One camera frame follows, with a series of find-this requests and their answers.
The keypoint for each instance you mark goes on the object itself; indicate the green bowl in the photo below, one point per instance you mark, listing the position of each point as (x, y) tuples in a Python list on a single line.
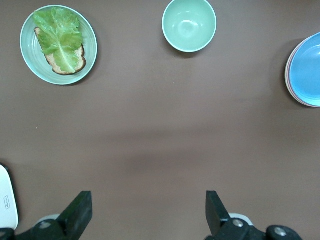
[(189, 25)]

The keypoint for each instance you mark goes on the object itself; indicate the green lettuce leaf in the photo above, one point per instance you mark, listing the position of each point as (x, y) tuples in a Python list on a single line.
[(60, 37)]

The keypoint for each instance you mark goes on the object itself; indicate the brown table cloth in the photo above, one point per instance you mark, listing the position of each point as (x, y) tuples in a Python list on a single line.
[(160, 125)]

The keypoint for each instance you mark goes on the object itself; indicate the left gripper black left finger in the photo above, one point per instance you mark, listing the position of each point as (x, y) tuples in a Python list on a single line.
[(77, 217)]

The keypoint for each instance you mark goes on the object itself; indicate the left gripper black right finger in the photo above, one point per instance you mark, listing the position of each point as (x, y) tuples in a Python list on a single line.
[(216, 217)]

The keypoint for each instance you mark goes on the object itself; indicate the green plate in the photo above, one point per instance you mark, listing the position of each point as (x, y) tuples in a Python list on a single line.
[(28, 50)]

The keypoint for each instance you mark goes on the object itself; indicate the blue plate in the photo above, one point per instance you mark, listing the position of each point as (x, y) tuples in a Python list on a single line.
[(307, 75)]

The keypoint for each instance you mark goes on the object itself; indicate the toasted bread slice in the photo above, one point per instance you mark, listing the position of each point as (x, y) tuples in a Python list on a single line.
[(80, 62)]

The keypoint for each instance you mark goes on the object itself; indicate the beige plate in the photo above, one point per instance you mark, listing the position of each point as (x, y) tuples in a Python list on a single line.
[(285, 75)]

